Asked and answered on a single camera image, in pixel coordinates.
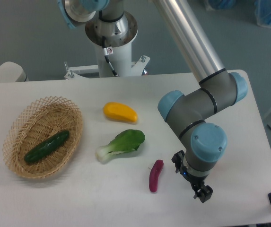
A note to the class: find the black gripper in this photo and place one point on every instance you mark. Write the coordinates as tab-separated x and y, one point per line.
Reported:
195	178

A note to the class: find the green cucumber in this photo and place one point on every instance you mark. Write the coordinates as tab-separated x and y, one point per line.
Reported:
46	147

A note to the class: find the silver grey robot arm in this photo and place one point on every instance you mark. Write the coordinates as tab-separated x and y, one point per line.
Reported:
186	115

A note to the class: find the woven wicker basket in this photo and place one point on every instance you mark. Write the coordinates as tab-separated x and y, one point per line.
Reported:
42	119

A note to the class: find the purple sweet potato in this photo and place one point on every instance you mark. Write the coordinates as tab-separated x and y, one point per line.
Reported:
154	175

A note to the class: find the green bok choy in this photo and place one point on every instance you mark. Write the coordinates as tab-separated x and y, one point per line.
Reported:
125	142

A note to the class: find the yellow mango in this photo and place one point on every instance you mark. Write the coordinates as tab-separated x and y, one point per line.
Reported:
120	112

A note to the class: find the blue plastic bag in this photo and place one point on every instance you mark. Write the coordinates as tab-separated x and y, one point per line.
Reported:
263	13

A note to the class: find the white chair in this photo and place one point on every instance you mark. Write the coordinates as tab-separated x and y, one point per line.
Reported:
11	72

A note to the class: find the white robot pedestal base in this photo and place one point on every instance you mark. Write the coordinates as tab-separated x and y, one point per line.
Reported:
112	42

